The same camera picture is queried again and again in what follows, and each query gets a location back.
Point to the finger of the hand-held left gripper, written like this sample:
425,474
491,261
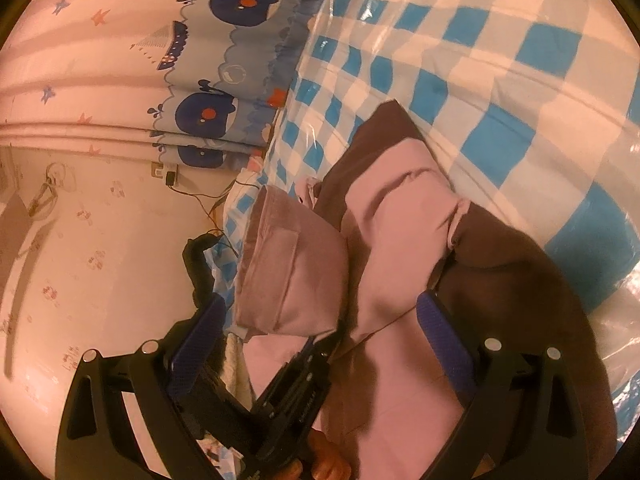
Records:
330,347
307,352

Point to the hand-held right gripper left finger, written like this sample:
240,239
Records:
200,330

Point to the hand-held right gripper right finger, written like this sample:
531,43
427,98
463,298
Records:
440,335

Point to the pink and brown jacket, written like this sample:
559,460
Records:
390,240

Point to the person's left hand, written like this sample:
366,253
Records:
325,462

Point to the white padded jacket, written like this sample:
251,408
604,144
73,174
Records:
235,365

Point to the small black cloth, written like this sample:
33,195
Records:
197,270

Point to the blue white checkered bed cover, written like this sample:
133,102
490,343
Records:
500,85

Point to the whale print curtain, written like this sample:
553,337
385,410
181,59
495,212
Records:
150,60

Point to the wall socket with charger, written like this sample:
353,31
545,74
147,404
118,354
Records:
170,178

